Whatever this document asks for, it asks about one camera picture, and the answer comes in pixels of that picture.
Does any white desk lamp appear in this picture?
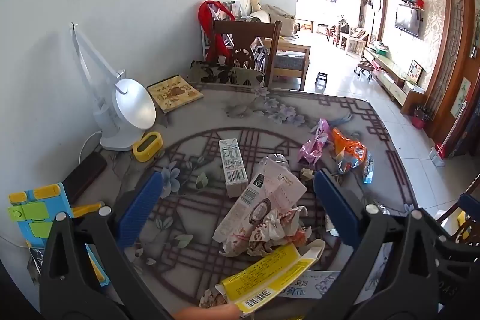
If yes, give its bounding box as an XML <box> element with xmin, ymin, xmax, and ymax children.
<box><xmin>69</xmin><ymin>22</ymin><xmax>156</xmax><ymax>152</ymax></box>

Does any brown snack wrapper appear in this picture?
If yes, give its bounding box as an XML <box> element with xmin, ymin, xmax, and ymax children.
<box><xmin>199</xmin><ymin>288</ymin><xmax>226</xmax><ymax>307</ymax></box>

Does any yellow wooden book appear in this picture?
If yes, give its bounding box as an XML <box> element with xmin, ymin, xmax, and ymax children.
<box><xmin>147</xmin><ymin>76</ymin><xmax>204</xmax><ymax>113</ymax></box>

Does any black flat case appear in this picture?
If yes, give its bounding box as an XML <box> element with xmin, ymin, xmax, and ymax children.
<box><xmin>62</xmin><ymin>152</ymin><xmax>107</xmax><ymax>204</ymax></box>

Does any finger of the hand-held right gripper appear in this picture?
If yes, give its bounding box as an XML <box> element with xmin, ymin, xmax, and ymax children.
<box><xmin>459</xmin><ymin>193</ymin><xmax>480</xmax><ymax>216</ymax></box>

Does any pink foil wrapper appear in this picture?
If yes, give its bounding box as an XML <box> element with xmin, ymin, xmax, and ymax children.
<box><xmin>298</xmin><ymin>118</ymin><xmax>331</xmax><ymax>165</ymax></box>

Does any carved dark wooden chair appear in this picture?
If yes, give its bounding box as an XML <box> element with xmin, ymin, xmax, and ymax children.
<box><xmin>435</xmin><ymin>175</ymin><xmax>480</xmax><ymax>242</ymax></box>

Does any rolling stool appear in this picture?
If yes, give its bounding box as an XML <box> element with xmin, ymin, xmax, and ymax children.
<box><xmin>354</xmin><ymin>58</ymin><xmax>376</xmax><ymax>81</ymax></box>

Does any blue yellow green plastic toy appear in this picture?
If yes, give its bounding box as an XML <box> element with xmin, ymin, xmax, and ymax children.
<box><xmin>8</xmin><ymin>183</ymin><xmax>111</xmax><ymax>287</ymax></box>

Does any yellow cardboard box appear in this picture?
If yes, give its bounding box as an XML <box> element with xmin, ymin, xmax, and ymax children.
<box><xmin>215</xmin><ymin>239</ymin><xmax>326</xmax><ymax>317</ymax></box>

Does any floral chair cushion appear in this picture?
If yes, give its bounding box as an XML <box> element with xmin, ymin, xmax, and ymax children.
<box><xmin>187</xmin><ymin>60</ymin><xmax>265</xmax><ymax>86</ymax></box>

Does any red bag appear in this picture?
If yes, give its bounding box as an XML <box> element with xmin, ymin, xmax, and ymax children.
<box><xmin>198</xmin><ymin>0</ymin><xmax>236</xmax><ymax>62</ymax></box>

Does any yellow plastic holder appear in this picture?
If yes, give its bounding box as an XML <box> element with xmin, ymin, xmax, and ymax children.
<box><xmin>133</xmin><ymin>131</ymin><xmax>164</xmax><ymax>162</ymax></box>

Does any wall television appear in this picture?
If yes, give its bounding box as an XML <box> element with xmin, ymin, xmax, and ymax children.
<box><xmin>394</xmin><ymin>3</ymin><xmax>421</xmax><ymax>37</ymax></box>

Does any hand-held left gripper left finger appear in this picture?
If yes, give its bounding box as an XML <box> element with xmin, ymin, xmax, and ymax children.
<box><xmin>39</xmin><ymin>170</ymin><xmax>177</xmax><ymax>320</ymax></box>

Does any beige drink carton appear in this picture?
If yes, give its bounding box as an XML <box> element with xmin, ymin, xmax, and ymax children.
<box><xmin>212</xmin><ymin>159</ymin><xmax>307</xmax><ymax>244</ymax></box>

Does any brown white wrapper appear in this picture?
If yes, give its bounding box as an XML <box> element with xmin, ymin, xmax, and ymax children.
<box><xmin>221</xmin><ymin>205</ymin><xmax>314</xmax><ymax>257</ymax></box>

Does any small red waste bin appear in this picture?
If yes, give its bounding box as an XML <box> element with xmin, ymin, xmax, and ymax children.
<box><xmin>411</xmin><ymin>106</ymin><xmax>432</xmax><ymax>129</ymax></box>

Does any dark wooden dining chair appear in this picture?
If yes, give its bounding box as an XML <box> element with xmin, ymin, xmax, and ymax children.
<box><xmin>211</xmin><ymin>19</ymin><xmax>283</xmax><ymax>88</ymax></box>

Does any yellow plastic container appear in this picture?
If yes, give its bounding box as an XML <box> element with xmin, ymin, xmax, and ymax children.
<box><xmin>455</xmin><ymin>213</ymin><xmax>471</xmax><ymax>240</ymax></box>

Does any small black step stool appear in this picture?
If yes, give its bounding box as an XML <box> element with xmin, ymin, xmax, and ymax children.
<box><xmin>313</xmin><ymin>72</ymin><xmax>329</xmax><ymax>93</ymax></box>

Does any long television cabinet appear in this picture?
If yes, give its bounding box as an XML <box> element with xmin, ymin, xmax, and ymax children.
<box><xmin>364</xmin><ymin>46</ymin><xmax>426</xmax><ymax>114</ymax></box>

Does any wooden sofa with cushions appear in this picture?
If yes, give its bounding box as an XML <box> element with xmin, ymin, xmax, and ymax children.
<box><xmin>249</xmin><ymin>3</ymin><xmax>312</xmax><ymax>90</ymax></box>

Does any flower wall scroll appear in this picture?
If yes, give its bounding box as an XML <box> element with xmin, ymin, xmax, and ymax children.
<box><xmin>450</xmin><ymin>76</ymin><xmax>471</xmax><ymax>118</ymax></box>

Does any broom with dustpan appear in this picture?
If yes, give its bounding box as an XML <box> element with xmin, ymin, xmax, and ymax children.
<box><xmin>429</xmin><ymin>100</ymin><xmax>469</xmax><ymax>166</ymax></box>

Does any white magazine rack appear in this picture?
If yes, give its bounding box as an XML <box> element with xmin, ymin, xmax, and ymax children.
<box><xmin>202</xmin><ymin>0</ymin><xmax>272</xmax><ymax>81</ymax></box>

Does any white lamp cable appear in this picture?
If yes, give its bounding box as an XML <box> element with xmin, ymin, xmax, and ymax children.
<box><xmin>78</xmin><ymin>130</ymin><xmax>103</xmax><ymax>164</ymax></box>

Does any light wooden coffee table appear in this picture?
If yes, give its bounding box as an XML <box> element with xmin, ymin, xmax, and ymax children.
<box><xmin>339</xmin><ymin>31</ymin><xmax>370</xmax><ymax>56</ymax></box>

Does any white blue tissue packet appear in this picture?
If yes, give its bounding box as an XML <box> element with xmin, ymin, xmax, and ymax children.
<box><xmin>277</xmin><ymin>269</ymin><xmax>342</xmax><ymax>300</ymax></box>

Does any small white milk carton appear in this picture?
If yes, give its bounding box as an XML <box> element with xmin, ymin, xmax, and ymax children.
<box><xmin>218</xmin><ymin>137</ymin><xmax>248</xmax><ymax>198</ymax></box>

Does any orange snack bag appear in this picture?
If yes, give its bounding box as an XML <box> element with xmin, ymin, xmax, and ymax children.
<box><xmin>330</xmin><ymin>127</ymin><xmax>375</xmax><ymax>185</ymax></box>

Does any person's left hand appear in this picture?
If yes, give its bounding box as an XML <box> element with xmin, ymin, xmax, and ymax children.
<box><xmin>174</xmin><ymin>304</ymin><xmax>241</xmax><ymax>320</ymax></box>

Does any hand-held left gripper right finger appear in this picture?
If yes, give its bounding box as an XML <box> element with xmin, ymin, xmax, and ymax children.
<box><xmin>300</xmin><ymin>169</ymin><xmax>451</xmax><ymax>320</ymax></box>

